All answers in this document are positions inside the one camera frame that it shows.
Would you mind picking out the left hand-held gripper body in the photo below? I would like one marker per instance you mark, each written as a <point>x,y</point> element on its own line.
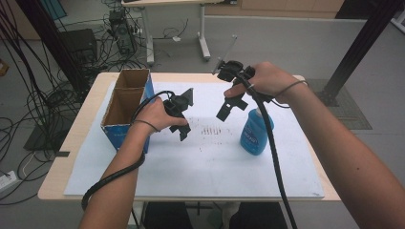
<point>178,103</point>

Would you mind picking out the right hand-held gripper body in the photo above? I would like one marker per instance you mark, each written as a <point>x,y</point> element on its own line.
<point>234,71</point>

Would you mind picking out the blue plastic bottle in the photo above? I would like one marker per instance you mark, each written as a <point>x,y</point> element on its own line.
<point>251,138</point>

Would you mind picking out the blue cardboard box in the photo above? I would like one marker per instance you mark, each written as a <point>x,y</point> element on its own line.
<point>122,105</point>

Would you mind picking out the person's left hand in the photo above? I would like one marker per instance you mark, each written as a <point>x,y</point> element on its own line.
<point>153,114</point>

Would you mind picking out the person's right hand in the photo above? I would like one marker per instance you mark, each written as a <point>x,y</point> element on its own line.
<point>273,81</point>

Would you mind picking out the thin wrist band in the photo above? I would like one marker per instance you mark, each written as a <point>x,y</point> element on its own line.
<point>291,85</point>
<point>149,123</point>

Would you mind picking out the white table sheet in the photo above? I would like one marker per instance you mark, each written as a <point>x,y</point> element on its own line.
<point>207,165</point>

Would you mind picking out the white desk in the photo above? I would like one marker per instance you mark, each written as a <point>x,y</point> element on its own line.
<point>202,31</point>

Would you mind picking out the person's left leg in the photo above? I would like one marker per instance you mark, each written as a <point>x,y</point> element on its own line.
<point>168,216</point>

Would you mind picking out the person's leg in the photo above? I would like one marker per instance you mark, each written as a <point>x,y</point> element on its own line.
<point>168,216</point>
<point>258,218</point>

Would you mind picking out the black computer tower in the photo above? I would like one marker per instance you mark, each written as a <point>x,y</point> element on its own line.
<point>122,31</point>

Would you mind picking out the person's right leg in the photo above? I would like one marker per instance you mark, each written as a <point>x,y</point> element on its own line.
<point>258,218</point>

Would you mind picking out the grey floor mat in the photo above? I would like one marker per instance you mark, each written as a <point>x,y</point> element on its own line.
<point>353,111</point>
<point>41,140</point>

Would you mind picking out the black box on floor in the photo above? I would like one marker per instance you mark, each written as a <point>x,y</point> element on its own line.
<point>79,44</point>

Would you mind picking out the black tape strip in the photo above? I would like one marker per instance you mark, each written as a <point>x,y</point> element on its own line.
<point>62,154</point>

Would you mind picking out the white power adapter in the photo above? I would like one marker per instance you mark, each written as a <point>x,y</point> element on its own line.
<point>7,180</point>

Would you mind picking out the black metal post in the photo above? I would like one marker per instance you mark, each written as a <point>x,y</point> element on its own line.
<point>54,41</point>
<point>359,47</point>

